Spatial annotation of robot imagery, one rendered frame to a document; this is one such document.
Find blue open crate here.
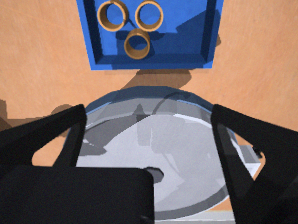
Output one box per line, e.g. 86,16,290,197
76,0,224,70

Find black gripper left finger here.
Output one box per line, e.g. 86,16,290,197
0,104,87,167

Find grey round turntable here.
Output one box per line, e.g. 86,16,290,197
76,86,229,221

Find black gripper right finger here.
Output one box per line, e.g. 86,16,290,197
210,104,298,224

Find bronze bushing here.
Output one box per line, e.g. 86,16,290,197
124,28,150,59
135,0,163,32
97,0,128,31

